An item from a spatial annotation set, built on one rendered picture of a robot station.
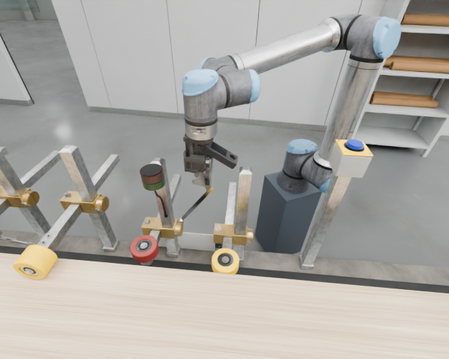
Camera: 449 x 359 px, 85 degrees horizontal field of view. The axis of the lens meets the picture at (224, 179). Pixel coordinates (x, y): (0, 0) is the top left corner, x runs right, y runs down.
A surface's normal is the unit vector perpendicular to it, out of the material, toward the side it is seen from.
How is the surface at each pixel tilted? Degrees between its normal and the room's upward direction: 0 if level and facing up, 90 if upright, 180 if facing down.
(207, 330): 0
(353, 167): 90
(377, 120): 90
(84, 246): 0
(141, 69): 90
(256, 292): 0
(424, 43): 90
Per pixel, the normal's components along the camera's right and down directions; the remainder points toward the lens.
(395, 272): 0.02, -0.78
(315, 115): -0.14, 0.62
